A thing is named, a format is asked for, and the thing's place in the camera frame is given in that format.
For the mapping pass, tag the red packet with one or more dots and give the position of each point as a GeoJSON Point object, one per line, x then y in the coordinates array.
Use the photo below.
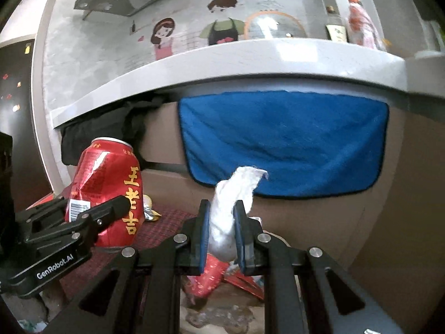
{"type": "Point", "coordinates": [208, 278]}

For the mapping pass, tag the white tissue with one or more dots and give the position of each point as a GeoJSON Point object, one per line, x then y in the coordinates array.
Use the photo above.
{"type": "Point", "coordinates": [226, 195]}

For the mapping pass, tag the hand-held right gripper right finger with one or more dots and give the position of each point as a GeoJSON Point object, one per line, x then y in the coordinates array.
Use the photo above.
{"type": "Point", "coordinates": [240, 250]}

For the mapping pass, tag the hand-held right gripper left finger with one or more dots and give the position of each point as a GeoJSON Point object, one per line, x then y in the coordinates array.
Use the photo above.
{"type": "Point", "coordinates": [205, 247]}

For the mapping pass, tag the blue towel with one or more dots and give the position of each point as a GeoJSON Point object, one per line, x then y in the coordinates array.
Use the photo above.
{"type": "Point", "coordinates": [278, 135]}

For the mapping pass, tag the plastic bottle with red contents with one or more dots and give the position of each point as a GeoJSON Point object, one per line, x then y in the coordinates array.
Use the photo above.
{"type": "Point", "coordinates": [361, 24]}

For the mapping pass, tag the crumpled clear plastic bag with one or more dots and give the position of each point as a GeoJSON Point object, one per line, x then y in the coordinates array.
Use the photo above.
{"type": "Point", "coordinates": [215, 316]}

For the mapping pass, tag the black cloth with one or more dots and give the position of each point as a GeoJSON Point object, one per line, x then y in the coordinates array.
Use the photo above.
{"type": "Point", "coordinates": [114, 125]}

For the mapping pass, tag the grey stone kitchen counter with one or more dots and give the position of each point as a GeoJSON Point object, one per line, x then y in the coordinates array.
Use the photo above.
{"type": "Point", "coordinates": [243, 62]}

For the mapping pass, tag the cartoon couple wall sticker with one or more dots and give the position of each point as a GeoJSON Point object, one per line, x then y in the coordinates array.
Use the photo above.
{"type": "Point", "coordinates": [222, 31]}

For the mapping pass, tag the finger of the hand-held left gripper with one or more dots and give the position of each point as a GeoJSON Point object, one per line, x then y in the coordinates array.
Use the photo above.
{"type": "Point", "coordinates": [107, 208]}
{"type": "Point", "coordinates": [41, 212]}

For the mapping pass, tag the red plaid tablecloth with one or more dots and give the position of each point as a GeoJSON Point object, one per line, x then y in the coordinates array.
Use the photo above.
{"type": "Point", "coordinates": [167, 222]}

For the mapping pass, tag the dark sauce bottle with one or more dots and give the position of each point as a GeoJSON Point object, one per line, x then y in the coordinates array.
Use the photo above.
{"type": "Point", "coordinates": [336, 31]}

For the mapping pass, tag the glass lid with wooden rim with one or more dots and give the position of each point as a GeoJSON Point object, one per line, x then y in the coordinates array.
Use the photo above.
{"type": "Point", "coordinates": [274, 26]}

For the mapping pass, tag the red can with yellow print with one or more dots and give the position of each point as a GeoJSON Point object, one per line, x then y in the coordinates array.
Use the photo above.
{"type": "Point", "coordinates": [104, 174]}

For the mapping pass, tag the dark fridge with magnets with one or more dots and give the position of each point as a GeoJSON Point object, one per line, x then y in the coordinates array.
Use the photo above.
{"type": "Point", "coordinates": [21, 111]}

